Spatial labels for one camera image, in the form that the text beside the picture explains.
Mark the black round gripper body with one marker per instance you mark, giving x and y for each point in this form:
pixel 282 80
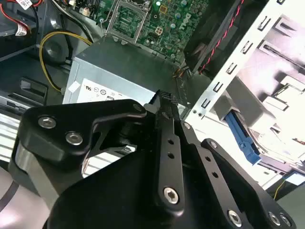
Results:
pixel 107 202

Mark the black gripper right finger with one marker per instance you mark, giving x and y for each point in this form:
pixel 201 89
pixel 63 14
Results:
pixel 238 181

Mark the hard disk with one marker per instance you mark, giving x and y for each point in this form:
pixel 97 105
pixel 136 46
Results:
pixel 240 138

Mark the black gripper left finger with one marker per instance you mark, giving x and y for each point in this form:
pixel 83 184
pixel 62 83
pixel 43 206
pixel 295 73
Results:
pixel 59 133

